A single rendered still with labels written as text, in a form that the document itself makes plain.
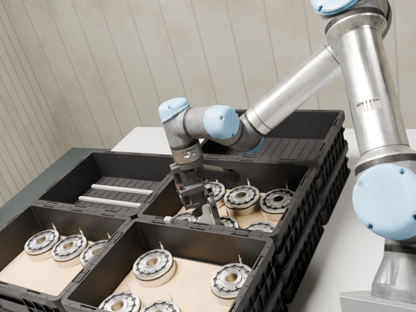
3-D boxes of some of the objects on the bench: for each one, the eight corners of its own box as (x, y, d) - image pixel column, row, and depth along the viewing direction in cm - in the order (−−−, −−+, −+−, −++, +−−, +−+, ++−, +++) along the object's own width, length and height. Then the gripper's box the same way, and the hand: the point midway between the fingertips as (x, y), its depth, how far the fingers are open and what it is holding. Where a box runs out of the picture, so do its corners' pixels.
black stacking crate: (353, 171, 163) (349, 140, 157) (327, 229, 142) (321, 196, 136) (244, 164, 183) (237, 136, 178) (207, 214, 162) (198, 184, 156)
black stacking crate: (327, 230, 142) (321, 196, 136) (291, 309, 120) (283, 273, 114) (207, 214, 162) (198, 184, 156) (159, 280, 141) (146, 248, 135)
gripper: (166, 158, 129) (189, 228, 136) (174, 173, 118) (198, 247, 126) (197, 148, 130) (218, 217, 137) (208, 161, 119) (229, 236, 127)
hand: (217, 223), depth 131 cm, fingers closed on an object, 4 cm apart
